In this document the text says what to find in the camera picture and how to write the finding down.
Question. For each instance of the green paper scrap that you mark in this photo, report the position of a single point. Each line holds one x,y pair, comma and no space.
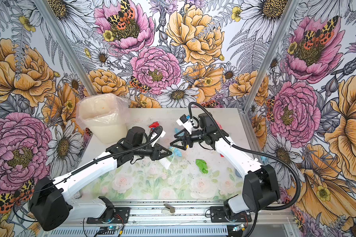
202,165

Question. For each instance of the small beige clip on rail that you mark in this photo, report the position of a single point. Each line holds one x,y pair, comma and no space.
168,209

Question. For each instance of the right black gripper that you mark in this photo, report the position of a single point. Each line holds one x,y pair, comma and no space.
183,138

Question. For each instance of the red paper scrap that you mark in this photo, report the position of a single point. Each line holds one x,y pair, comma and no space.
154,125

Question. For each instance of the large light blue paper scrap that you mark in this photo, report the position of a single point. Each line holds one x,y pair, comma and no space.
175,152

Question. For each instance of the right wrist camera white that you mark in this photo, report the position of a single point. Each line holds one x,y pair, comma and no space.
189,123

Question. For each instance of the white trash bin plastic liner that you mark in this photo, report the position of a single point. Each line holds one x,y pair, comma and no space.
105,115

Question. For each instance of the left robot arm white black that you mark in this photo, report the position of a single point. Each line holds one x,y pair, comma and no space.
52,202

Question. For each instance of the aluminium rail frame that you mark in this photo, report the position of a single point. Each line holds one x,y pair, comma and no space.
191,219

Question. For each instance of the green hand brush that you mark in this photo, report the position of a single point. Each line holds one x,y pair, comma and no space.
166,162

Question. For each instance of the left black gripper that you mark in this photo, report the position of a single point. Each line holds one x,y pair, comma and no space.
154,156

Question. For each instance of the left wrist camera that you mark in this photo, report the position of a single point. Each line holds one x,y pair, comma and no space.
156,134

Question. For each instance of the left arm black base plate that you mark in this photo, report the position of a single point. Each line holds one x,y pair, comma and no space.
117,215

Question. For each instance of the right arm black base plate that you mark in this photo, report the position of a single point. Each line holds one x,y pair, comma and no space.
221,214

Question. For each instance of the small light blue paper scrap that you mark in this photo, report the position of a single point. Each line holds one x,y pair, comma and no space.
178,131

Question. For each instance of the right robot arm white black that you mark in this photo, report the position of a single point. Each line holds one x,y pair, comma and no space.
260,185

